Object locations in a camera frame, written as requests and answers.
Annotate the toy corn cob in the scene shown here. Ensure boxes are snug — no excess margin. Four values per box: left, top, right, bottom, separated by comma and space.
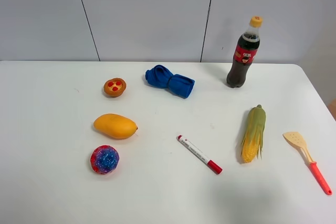
240, 104, 266, 163

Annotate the red white marker pen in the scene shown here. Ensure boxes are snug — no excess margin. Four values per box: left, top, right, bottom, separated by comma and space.
177, 135, 222, 175

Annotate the yellow toy mango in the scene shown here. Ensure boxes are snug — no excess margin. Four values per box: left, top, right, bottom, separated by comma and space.
93, 113, 138, 140

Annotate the toy fruit tart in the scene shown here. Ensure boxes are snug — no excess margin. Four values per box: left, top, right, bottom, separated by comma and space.
103, 78, 127, 98

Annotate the blue folded cloth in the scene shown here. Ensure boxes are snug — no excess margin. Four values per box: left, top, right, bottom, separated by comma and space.
145, 65, 195, 99

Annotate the cola bottle yellow cap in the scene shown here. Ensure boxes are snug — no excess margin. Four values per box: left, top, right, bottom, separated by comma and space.
226, 16, 263, 88

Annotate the yellow spatula red handle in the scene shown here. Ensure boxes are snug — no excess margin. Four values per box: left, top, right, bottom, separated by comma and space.
282, 132, 332, 196

